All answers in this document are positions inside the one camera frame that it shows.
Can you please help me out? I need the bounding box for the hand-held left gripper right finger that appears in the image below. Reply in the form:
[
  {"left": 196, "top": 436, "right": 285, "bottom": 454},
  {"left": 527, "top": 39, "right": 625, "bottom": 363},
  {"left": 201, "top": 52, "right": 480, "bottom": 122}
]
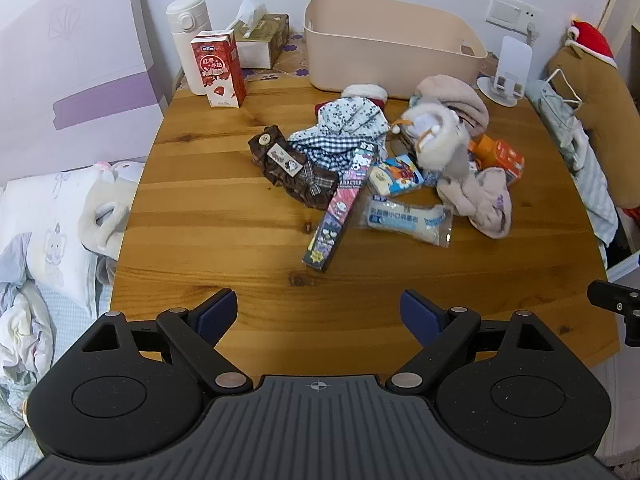
[{"left": 385, "top": 288, "right": 558, "bottom": 393}]

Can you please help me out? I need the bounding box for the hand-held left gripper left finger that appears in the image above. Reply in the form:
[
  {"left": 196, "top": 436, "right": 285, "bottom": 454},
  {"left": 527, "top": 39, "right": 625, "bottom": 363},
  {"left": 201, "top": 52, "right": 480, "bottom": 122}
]
[{"left": 80, "top": 288, "right": 253, "bottom": 395}]

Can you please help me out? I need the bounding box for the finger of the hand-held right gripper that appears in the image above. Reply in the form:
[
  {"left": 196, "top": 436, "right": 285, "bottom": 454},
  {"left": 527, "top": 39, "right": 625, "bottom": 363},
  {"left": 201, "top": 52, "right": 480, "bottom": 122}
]
[{"left": 587, "top": 280, "right": 640, "bottom": 347}]

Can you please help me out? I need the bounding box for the clear plastic bread packet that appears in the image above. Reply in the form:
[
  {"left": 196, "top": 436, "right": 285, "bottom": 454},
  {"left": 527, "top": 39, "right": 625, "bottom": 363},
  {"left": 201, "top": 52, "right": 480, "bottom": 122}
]
[{"left": 361, "top": 195, "right": 453, "bottom": 248}]

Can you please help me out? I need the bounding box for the pale pink cloth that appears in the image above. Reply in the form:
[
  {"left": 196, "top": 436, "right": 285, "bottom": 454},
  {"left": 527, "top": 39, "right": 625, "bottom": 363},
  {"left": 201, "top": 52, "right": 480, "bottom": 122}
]
[{"left": 437, "top": 165, "right": 513, "bottom": 240}]

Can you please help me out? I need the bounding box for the long cartoon print box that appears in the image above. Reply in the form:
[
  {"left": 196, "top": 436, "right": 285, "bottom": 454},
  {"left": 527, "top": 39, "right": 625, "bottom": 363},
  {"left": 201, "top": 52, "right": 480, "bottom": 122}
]
[{"left": 301, "top": 140, "right": 378, "bottom": 273}]

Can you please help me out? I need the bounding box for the grey white plush toy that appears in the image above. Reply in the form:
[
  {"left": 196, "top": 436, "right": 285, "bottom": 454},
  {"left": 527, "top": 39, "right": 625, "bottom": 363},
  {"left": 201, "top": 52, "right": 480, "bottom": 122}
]
[{"left": 400, "top": 105, "right": 476, "bottom": 196}]

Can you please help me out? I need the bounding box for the orange box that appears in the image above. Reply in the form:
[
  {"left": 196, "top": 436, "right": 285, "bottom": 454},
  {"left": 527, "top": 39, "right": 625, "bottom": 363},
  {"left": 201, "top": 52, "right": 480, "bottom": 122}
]
[{"left": 467, "top": 134, "right": 526, "bottom": 185}]

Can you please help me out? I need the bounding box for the blue floral gingham cloth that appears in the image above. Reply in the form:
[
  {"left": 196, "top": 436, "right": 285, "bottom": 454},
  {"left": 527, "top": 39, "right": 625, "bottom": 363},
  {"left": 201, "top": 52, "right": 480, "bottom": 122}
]
[{"left": 287, "top": 96, "right": 392, "bottom": 175}]

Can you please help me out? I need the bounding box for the pink fluffy hat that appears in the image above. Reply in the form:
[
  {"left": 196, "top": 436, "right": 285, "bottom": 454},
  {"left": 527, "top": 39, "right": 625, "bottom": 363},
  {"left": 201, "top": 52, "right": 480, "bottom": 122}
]
[{"left": 414, "top": 74, "right": 490, "bottom": 136}]

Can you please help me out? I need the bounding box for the beige plastic storage bin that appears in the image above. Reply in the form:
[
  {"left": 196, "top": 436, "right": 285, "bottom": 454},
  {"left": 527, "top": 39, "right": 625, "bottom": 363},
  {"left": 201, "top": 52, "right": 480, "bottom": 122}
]
[{"left": 303, "top": 0, "right": 488, "bottom": 101}]

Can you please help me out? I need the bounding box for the wooden desk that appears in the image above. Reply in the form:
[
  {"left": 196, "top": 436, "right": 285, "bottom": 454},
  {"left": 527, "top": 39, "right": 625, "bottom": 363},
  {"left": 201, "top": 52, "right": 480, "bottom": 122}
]
[{"left": 109, "top": 57, "right": 621, "bottom": 396}]

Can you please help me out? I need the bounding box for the white plastic bag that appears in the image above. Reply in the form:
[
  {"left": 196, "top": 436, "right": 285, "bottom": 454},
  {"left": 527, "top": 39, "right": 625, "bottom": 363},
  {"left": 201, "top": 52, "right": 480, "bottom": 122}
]
[{"left": 530, "top": 70, "right": 621, "bottom": 256}]

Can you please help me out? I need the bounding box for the blue snack packet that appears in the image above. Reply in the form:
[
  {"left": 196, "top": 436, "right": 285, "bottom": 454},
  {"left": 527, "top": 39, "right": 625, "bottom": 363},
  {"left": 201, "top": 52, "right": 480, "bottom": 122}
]
[{"left": 369, "top": 154, "right": 426, "bottom": 197}]

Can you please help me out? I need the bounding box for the pale blue quilt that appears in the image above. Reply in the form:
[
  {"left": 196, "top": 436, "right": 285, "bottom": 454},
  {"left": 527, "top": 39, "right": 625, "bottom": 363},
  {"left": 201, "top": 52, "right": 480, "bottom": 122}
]
[{"left": 0, "top": 232, "right": 116, "bottom": 466}]

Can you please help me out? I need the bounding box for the elephant print pillow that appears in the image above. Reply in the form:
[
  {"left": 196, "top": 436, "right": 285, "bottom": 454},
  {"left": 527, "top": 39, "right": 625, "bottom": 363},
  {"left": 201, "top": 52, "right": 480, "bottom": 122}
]
[{"left": 0, "top": 162, "right": 146, "bottom": 311}]

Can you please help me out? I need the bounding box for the brown plush toy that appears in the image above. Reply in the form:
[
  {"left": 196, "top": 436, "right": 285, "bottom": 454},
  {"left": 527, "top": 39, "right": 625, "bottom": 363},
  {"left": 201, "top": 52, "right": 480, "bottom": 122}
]
[{"left": 545, "top": 42, "right": 640, "bottom": 211}]

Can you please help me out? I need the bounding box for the red milk carton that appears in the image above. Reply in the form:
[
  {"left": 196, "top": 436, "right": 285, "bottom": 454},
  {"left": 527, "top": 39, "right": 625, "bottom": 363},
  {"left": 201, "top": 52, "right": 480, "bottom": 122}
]
[{"left": 190, "top": 30, "right": 247, "bottom": 108}]

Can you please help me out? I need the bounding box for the red plush hat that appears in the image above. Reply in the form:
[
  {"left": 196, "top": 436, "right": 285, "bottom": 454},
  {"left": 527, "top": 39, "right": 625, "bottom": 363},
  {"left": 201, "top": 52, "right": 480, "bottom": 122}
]
[{"left": 566, "top": 20, "right": 617, "bottom": 67}]

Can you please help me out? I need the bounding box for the white phone stand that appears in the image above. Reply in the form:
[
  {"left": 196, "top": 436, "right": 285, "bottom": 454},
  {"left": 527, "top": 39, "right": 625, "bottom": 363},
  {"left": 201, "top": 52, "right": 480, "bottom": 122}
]
[{"left": 476, "top": 36, "right": 533, "bottom": 107}]

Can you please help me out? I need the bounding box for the gold white tissue box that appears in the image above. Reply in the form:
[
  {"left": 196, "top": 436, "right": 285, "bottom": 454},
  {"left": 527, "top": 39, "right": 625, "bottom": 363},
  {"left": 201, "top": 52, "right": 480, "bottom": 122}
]
[{"left": 225, "top": 0, "right": 291, "bottom": 70}]

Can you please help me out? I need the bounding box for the white thermos bottle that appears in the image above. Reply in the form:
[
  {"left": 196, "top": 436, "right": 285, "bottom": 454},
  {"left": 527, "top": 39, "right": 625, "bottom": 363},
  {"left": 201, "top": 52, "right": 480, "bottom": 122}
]
[{"left": 166, "top": 0, "right": 213, "bottom": 96}]

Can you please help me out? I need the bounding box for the white purple flat box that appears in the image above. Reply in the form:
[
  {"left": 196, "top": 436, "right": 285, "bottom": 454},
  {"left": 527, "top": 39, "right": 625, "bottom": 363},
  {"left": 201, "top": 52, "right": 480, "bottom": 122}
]
[{"left": 0, "top": 0, "right": 171, "bottom": 181}]

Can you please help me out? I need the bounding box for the white wall socket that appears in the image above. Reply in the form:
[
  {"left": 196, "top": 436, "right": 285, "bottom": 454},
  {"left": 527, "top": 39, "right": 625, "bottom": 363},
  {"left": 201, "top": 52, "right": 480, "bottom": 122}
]
[{"left": 486, "top": 0, "right": 545, "bottom": 31}]

